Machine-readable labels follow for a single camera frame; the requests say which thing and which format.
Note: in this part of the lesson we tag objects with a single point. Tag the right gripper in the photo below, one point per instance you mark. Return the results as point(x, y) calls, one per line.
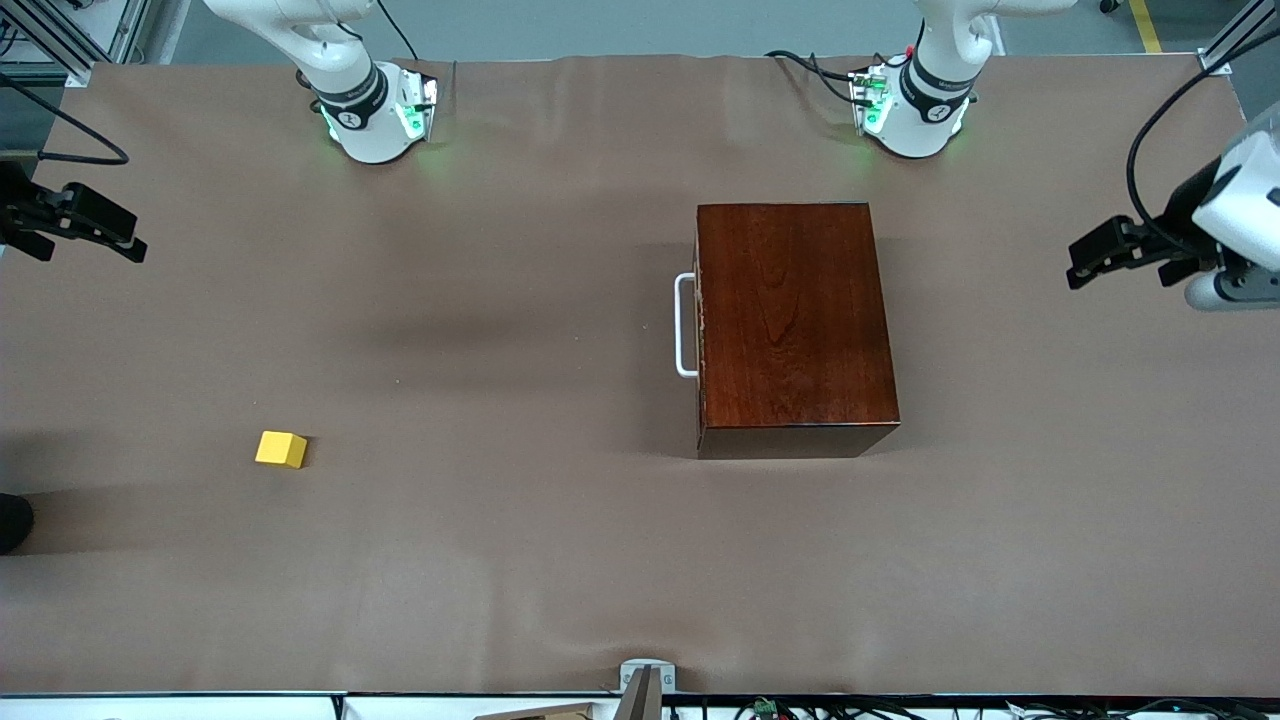
point(14, 200)

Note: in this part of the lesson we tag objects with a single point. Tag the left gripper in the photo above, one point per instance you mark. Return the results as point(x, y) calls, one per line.
point(1183, 213)

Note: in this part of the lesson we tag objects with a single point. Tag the yellow block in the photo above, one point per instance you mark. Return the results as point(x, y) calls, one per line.
point(280, 450)

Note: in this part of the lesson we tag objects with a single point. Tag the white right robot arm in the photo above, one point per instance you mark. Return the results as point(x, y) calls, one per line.
point(360, 120)

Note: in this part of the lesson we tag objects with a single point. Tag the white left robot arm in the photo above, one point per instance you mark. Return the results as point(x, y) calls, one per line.
point(930, 110)

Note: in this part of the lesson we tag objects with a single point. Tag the black round object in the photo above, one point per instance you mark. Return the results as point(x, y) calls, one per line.
point(12, 522)

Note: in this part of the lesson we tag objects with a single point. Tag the dark brown wooden cabinet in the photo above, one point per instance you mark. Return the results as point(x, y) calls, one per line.
point(800, 330)

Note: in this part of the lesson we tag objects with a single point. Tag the brown table cover mat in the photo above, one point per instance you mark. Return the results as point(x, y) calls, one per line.
point(500, 560)

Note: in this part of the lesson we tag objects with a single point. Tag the brown cardboard piece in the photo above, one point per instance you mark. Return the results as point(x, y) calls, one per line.
point(550, 713)

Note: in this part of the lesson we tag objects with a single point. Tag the aluminium frame profile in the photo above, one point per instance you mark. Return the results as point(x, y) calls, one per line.
point(60, 40)
point(1240, 35)

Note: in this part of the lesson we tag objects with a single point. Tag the grey metal clamp bracket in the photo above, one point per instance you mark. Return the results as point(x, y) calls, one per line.
point(645, 690)

